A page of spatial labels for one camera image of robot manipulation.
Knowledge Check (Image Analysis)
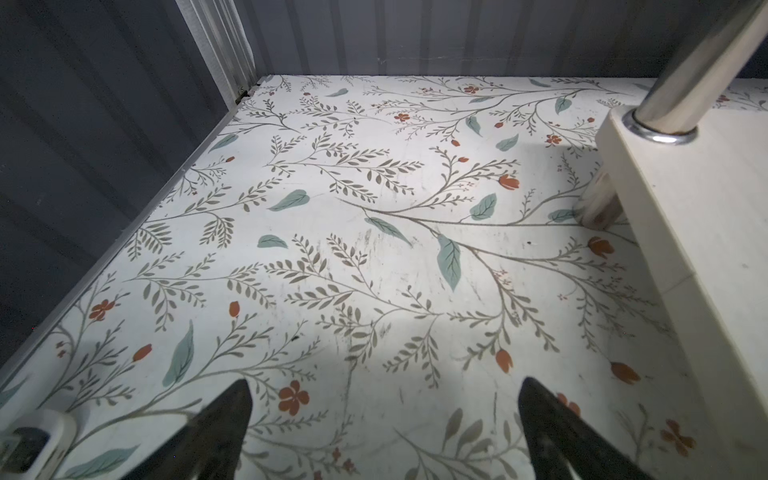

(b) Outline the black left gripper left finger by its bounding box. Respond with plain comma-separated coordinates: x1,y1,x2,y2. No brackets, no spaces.
125,379,253,480

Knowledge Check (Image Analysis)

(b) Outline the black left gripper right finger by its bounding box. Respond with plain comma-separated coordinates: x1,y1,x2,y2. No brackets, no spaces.
518,377,650,479

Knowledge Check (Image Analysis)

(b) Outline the white two-tier shelf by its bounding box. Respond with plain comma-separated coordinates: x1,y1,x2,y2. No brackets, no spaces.
574,1,767,479

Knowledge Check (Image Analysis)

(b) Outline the white plastic clip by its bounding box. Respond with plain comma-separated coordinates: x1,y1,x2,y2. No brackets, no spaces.
1,409,77,480

